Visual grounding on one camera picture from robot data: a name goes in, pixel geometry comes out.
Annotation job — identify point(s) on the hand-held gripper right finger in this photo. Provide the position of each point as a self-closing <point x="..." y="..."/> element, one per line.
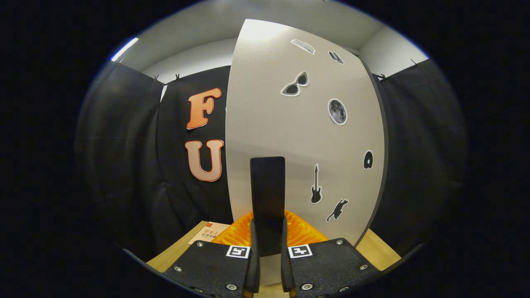
<point x="285" y="265"/>

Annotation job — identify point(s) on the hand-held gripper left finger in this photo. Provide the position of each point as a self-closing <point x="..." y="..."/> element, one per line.
<point x="253" y="265"/>

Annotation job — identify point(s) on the beige shoe cabinet door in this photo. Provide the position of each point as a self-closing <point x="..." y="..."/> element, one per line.
<point x="269" y="103"/>

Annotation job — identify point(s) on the thick orange cover book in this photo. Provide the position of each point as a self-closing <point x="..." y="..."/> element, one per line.
<point x="207" y="234"/>

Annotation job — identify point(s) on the black backdrop cloth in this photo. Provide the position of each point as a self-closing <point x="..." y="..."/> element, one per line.
<point x="124" y="165"/>

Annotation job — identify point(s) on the narrow ceiling light strip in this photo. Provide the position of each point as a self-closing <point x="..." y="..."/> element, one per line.
<point x="124" y="49"/>

